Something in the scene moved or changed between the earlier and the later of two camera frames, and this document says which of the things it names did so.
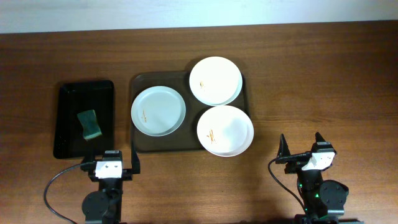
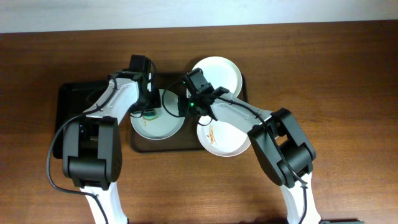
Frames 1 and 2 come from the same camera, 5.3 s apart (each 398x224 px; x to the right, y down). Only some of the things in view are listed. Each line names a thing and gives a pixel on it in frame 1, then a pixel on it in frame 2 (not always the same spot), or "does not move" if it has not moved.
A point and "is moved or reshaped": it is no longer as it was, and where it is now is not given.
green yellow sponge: [90, 125] is moved or reshaped
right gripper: [296, 163] → [185, 110]
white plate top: [215, 81] does not move
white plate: [224, 131] does not move
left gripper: [127, 173] → [157, 100]
